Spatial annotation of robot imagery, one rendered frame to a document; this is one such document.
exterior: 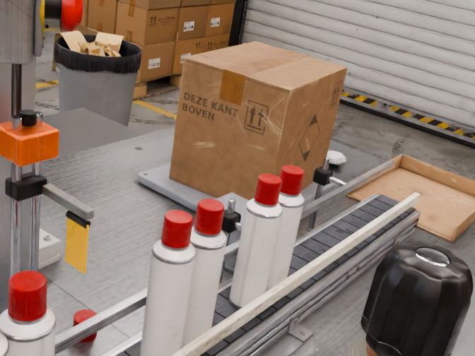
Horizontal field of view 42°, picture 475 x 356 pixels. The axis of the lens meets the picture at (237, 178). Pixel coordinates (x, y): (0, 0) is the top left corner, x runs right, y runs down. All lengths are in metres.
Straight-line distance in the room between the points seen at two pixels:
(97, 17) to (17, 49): 4.17
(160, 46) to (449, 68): 2.13
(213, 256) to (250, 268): 0.14
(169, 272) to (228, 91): 0.57
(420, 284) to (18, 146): 0.37
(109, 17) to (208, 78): 3.38
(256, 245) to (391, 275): 0.36
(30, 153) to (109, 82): 2.60
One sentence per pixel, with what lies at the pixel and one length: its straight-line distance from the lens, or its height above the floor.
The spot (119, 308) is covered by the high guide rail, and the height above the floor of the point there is 0.96.
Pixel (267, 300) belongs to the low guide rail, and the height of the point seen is 0.91.
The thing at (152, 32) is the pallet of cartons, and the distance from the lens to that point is 4.42.
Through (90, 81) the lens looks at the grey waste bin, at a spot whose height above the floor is 0.48.
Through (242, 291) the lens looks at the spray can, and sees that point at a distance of 0.90.
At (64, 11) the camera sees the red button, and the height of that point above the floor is 1.32.
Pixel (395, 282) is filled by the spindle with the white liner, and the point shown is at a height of 1.16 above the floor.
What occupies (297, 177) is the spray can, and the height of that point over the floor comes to 1.08.
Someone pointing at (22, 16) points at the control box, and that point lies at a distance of 0.48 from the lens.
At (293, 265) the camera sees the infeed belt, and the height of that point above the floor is 0.88.
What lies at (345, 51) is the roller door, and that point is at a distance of 5.20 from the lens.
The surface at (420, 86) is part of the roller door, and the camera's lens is 5.00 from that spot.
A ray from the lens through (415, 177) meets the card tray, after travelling 1.68.
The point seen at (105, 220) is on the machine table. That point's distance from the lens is 1.20.
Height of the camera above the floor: 1.42
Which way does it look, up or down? 24 degrees down
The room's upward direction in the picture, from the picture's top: 10 degrees clockwise
